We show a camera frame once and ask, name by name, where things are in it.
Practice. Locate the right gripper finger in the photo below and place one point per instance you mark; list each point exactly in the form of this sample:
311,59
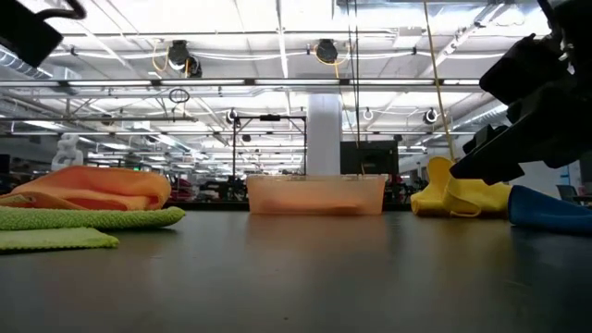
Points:
495,164
485,139

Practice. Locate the yellow microfiber towel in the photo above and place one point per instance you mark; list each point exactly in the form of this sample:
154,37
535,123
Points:
476,199

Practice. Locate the blue microfiber towel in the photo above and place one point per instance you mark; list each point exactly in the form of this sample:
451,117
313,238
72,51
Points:
546,210

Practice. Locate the green microfiber towel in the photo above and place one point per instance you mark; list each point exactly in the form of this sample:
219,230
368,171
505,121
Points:
69,219

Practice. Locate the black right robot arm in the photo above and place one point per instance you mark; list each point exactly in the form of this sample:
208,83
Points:
578,28

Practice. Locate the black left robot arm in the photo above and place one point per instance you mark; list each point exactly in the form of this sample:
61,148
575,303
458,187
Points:
23,32

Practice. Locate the ceiling strip light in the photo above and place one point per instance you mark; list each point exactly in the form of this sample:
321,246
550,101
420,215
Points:
111,82
296,82
203,82
393,82

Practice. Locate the white building column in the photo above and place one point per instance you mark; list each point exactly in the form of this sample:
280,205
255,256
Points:
324,139

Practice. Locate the orange translucent plastic bin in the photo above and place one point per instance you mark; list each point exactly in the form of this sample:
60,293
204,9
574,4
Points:
314,185

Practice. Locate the white robot figure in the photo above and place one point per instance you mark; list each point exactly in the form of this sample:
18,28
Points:
67,155

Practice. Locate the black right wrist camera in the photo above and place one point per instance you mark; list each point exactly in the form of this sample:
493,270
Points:
522,69

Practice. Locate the black metal frame stand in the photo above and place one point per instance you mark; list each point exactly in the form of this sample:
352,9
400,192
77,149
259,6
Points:
270,118

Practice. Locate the silver air duct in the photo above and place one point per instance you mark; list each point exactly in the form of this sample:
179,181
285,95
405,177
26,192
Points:
23,65

